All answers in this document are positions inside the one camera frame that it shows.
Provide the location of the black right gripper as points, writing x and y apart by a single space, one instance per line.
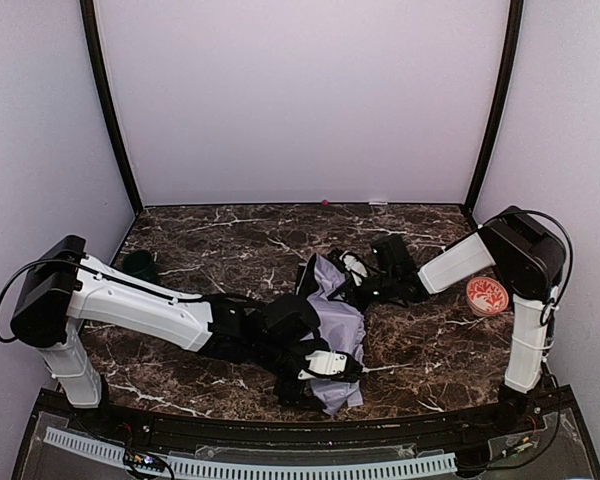
344 276

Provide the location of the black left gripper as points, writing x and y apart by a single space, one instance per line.
290 388

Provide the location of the black corner post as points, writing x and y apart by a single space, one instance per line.
106 101
500 94

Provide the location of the red white patterned bowl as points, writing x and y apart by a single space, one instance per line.
486 296

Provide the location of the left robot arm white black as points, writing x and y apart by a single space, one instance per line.
67 285

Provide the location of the grey slotted cable duct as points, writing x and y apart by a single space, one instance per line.
215 463

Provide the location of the left black corner post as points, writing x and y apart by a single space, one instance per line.
106 101

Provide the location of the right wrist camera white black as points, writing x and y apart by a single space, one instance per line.
352 266

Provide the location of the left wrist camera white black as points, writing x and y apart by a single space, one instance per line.
331 365

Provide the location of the right black corner post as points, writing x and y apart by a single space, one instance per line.
500 94

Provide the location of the dark mug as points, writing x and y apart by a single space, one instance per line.
140 264

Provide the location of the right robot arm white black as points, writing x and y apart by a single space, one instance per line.
530 252

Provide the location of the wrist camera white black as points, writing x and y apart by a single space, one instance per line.
331 365
352 266

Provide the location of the lavender folding umbrella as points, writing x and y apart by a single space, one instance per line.
341 325

